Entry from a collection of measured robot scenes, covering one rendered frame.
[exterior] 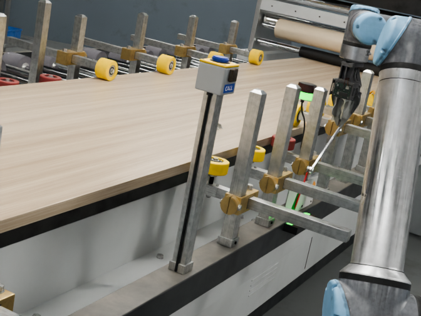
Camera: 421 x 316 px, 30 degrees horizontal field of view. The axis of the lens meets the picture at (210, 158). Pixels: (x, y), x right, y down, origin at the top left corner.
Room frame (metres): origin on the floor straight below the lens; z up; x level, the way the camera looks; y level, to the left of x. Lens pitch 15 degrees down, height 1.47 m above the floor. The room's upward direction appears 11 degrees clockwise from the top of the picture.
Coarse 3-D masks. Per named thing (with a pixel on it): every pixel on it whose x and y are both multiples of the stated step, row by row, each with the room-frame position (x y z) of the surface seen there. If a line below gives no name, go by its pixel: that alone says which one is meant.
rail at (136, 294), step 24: (360, 168) 3.14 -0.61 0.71; (360, 192) 3.06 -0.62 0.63; (216, 240) 2.04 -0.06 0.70; (240, 240) 2.07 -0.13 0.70; (264, 240) 2.17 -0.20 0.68; (168, 264) 1.81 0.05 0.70; (216, 264) 1.88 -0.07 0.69; (240, 264) 2.03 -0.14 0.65; (120, 288) 1.62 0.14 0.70; (144, 288) 1.64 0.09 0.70; (168, 288) 1.67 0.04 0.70; (192, 288) 1.78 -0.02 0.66; (96, 312) 1.49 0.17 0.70; (120, 312) 1.51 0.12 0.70; (144, 312) 1.58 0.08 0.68; (168, 312) 1.68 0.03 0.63
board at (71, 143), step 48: (0, 96) 2.38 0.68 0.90; (48, 96) 2.52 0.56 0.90; (96, 96) 2.66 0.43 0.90; (144, 96) 2.82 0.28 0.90; (192, 96) 3.00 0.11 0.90; (240, 96) 3.20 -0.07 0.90; (48, 144) 1.96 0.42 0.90; (96, 144) 2.05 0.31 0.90; (144, 144) 2.14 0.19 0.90; (192, 144) 2.25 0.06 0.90; (0, 192) 1.54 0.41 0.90; (48, 192) 1.59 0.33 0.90; (96, 192) 1.67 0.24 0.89
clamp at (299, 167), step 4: (316, 156) 2.53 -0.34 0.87; (296, 160) 2.45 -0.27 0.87; (300, 160) 2.44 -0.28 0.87; (304, 160) 2.45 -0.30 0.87; (312, 160) 2.47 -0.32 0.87; (320, 160) 2.54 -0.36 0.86; (292, 164) 2.45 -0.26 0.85; (296, 164) 2.44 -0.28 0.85; (300, 164) 2.44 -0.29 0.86; (304, 164) 2.43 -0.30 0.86; (308, 164) 2.45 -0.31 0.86; (312, 164) 2.47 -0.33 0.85; (292, 168) 2.45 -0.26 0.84; (296, 168) 2.44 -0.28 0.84; (300, 168) 2.44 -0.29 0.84; (304, 168) 2.43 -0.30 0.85; (296, 172) 2.44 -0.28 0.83; (300, 172) 2.43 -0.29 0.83; (304, 172) 2.43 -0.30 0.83
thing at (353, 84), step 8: (344, 64) 2.41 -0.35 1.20; (352, 64) 2.40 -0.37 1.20; (360, 64) 2.42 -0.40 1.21; (344, 72) 2.43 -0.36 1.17; (352, 72) 2.41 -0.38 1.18; (336, 80) 2.42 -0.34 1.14; (344, 80) 2.41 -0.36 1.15; (352, 80) 2.44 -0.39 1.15; (336, 88) 2.42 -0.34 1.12; (344, 88) 2.41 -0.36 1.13; (352, 88) 2.39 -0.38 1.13; (336, 96) 2.41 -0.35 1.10; (344, 96) 2.40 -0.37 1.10; (352, 96) 2.41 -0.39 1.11
